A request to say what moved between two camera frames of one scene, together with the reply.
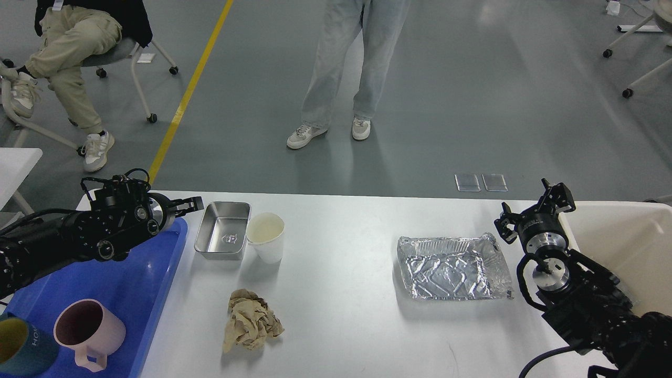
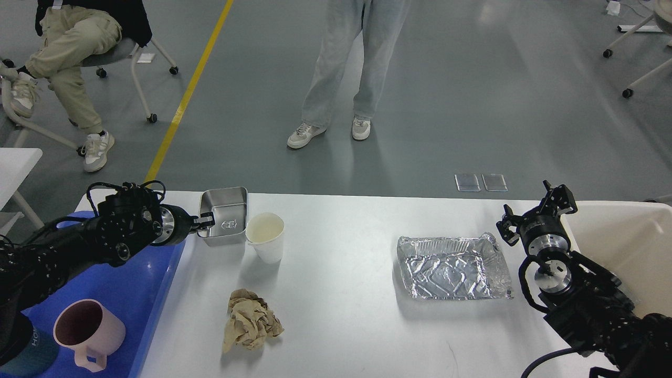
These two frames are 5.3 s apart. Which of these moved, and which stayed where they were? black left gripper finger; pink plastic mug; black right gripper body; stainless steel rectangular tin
Moved: stainless steel rectangular tin; black left gripper finger
Stayed: black right gripper body; pink plastic mug
